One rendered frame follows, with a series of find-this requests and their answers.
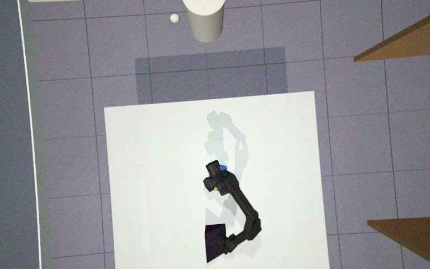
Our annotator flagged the blue circuit board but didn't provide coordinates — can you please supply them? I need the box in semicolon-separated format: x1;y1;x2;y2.
214;165;227;191

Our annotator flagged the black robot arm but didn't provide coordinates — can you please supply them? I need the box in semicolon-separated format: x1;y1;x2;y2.
203;161;262;255

